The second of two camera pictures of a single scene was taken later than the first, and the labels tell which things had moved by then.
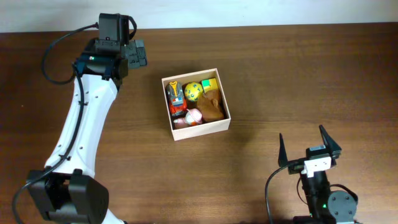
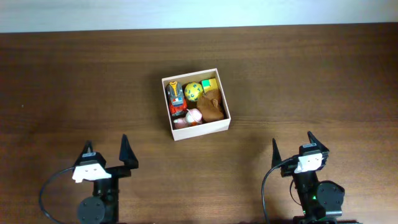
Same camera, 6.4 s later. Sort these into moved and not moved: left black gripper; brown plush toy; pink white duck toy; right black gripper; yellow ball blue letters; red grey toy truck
Moved: right black gripper; left black gripper
Not moved: red grey toy truck; brown plush toy; yellow ball blue letters; pink white duck toy
